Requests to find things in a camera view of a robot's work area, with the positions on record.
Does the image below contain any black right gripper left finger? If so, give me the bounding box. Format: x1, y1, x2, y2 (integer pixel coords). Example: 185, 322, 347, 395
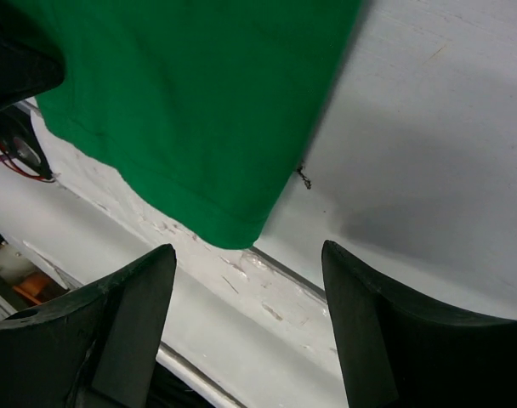
0, 245, 176, 407

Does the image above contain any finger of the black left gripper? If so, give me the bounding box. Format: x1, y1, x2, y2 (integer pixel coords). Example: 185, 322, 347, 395
0, 1, 65, 111

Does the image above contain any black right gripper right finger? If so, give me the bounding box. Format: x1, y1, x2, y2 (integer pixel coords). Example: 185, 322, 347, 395
321, 241, 517, 407

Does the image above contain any green t shirt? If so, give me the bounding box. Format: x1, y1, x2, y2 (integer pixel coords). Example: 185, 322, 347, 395
18, 1, 361, 249

